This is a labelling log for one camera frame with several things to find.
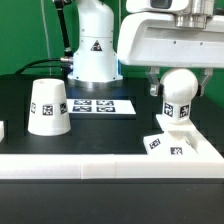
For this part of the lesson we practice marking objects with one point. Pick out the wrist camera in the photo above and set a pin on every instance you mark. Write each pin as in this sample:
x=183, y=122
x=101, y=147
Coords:
x=174, y=6

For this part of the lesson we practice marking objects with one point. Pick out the white lamp base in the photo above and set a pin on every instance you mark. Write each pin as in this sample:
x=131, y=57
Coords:
x=173, y=140

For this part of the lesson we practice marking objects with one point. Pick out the white block at left edge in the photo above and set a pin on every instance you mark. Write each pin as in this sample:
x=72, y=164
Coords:
x=1, y=130

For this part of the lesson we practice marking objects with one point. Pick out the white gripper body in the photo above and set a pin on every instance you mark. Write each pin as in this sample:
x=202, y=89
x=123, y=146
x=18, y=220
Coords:
x=152, y=39

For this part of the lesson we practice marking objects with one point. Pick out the white marker sheet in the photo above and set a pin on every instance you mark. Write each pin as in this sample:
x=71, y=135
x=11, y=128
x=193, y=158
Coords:
x=100, y=106

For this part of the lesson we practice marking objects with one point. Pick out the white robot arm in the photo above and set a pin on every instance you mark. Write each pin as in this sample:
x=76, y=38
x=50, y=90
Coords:
x=96, y=61

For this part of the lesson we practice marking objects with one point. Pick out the white lamp bulb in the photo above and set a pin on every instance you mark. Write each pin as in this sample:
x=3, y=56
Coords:
x=179, y=88

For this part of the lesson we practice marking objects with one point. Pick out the white lamp shade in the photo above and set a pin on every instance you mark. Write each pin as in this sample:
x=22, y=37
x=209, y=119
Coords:
x=48, y=114

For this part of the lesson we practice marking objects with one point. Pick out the white L-shaped fence wall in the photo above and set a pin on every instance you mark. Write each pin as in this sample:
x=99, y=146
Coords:
x=208, y=163

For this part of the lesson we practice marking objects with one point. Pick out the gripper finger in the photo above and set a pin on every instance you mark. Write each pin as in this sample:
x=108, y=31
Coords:
x=205, y=76
x=156, y=88

